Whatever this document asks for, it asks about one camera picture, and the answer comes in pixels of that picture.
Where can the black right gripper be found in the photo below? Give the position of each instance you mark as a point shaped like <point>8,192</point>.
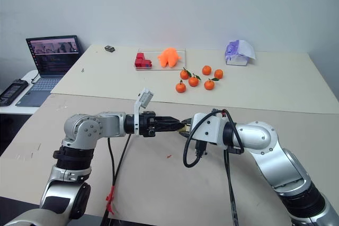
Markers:
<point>200,148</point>

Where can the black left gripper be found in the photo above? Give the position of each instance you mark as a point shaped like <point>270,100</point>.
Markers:
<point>147,125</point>

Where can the brass padlock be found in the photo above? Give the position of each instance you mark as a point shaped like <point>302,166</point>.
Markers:
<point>183,130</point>

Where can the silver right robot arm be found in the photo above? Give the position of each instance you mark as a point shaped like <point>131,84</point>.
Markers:
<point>267,141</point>

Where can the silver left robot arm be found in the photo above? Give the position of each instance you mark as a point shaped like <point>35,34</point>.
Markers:
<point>87,128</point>

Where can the orange tangerine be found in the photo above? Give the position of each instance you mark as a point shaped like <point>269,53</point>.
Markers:
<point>209,84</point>
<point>193,80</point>
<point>185,74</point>
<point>206,70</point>
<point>218,73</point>
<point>180,87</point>

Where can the brown cardboard sheet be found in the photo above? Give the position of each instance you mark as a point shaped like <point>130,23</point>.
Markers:
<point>159,183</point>

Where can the clear acrylic tray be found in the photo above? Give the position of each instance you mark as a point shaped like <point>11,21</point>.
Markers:
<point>182,59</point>

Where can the orange plush toy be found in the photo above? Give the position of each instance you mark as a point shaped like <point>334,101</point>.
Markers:
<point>169,57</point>

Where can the red block toy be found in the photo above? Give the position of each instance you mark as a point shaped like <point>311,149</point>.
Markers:
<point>142,61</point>

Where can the light beige board sheet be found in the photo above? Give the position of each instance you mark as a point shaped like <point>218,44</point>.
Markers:
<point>265,85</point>

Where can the white purple tissue pack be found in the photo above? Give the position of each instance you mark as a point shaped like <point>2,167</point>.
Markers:
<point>239,52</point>

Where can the small black box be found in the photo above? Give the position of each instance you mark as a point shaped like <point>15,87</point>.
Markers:
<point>109,48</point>

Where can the grey open laptop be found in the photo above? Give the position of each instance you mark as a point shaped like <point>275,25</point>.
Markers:
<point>53,59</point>

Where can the white side table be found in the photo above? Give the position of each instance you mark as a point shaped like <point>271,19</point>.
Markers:
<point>26,109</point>

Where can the black handheld device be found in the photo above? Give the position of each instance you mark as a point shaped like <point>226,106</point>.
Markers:
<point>12,91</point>

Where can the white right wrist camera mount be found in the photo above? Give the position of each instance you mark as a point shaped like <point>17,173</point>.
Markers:
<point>209,130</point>

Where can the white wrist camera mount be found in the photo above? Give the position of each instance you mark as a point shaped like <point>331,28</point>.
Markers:
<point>209,130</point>
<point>137,115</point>

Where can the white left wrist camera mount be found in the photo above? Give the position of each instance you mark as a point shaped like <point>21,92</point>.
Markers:
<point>137,115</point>

